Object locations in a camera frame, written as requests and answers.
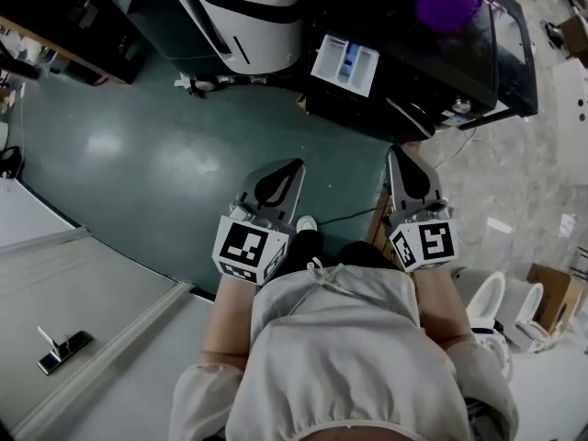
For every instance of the white cabinet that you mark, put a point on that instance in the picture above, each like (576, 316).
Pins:
(569, 104)

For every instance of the person's white shoe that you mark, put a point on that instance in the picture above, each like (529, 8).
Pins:
(307, 223)

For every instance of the person's right forearm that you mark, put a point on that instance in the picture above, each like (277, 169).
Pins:
(443, 306)

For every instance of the person's left forearm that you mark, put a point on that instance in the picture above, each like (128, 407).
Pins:
(229, 320)

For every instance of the brown cardboard box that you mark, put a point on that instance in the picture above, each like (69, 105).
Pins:
(556, 287)
(576, 35)

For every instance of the person's black trousers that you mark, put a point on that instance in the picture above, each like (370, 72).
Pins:
(303, 251)

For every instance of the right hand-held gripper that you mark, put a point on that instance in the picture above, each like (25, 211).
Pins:
(432, 241)

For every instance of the person's white shirt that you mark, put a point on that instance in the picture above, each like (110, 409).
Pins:
(340, 352)

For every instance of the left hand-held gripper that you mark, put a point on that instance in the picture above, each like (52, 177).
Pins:
(243, 246)

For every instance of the white door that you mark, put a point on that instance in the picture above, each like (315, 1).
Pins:
(69, 292)

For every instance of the wooden shelf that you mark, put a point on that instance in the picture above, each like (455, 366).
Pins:
(59, 51)

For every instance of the white panel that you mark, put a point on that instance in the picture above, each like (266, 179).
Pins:
(27, 214)

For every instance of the white detergent drawer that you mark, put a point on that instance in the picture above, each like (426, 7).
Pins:
(328, 64)

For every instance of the black washing machine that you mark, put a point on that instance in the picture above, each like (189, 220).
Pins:
(413, 62)

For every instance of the white and black appliance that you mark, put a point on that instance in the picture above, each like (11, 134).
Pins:
(257, 21)

